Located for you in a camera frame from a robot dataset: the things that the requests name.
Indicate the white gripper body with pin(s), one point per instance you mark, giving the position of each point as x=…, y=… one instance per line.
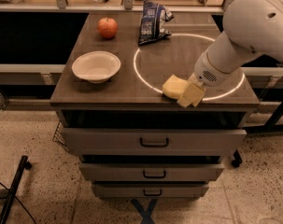
x=206, y=72

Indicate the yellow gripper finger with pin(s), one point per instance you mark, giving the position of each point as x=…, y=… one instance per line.
x=194, y=94
x=184, y=100

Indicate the yellow sponge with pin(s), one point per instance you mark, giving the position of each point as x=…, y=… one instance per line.
x=173, y=87

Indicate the white paper bowl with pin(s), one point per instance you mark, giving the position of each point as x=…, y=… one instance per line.
x=96, y=67

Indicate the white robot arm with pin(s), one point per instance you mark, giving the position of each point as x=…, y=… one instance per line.
x=251, y=28

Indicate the grey drawer cabinet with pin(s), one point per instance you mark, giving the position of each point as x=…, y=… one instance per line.
x=133, y=98

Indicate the blue chip bag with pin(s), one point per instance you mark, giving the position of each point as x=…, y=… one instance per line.
x=154, y=17

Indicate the red apple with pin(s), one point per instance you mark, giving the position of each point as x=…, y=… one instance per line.
x=107, y=28

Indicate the top grey drawer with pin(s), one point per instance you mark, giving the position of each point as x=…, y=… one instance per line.
x=151, y=142

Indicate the grey drawer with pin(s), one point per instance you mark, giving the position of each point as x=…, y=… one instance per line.
x=99, y=172
x=151, y=142
x=176, y=190

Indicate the middle grey drawer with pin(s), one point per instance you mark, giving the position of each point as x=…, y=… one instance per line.
x=99, y=172

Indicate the bottom grey drawer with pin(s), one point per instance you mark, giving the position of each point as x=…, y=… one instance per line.
x=176, y=190

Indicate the black stand leg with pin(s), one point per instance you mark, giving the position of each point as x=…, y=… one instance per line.
x=11, y=192

